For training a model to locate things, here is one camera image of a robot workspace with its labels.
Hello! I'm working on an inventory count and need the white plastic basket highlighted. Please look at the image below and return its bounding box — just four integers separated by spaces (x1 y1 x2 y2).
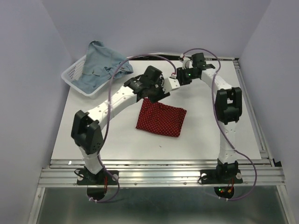
61 55 109 99

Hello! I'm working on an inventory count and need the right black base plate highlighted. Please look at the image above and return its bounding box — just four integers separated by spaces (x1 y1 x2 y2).
198 169 243 185

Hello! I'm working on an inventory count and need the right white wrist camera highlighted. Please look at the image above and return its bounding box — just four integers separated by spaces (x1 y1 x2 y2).
179 55 192 69

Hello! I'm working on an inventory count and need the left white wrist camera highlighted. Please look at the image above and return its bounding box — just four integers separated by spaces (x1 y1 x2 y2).
164 77 180 93

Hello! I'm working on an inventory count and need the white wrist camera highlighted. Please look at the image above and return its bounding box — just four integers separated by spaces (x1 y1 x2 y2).
179 55 192 69
164 77 180 93

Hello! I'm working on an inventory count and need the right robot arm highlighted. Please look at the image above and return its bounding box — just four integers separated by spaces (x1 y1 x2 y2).
177 53 242 184

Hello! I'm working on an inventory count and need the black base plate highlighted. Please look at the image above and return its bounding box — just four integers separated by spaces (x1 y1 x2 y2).
74 168 117 186
198 169 243 185

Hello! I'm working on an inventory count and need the light blue denim skirt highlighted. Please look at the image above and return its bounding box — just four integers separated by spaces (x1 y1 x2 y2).
72 40 126 94

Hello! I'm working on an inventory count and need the aluminium frame rail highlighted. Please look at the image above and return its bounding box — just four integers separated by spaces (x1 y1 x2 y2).
29 60 295 224

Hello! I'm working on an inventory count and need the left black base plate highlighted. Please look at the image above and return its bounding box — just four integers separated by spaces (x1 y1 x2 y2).
74 168 117 186

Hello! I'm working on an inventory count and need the red polka dot skirt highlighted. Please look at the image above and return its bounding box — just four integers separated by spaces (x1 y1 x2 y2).
135 98 187 138

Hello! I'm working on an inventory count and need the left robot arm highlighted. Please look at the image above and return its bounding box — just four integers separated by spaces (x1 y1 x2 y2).
71 66 171 184

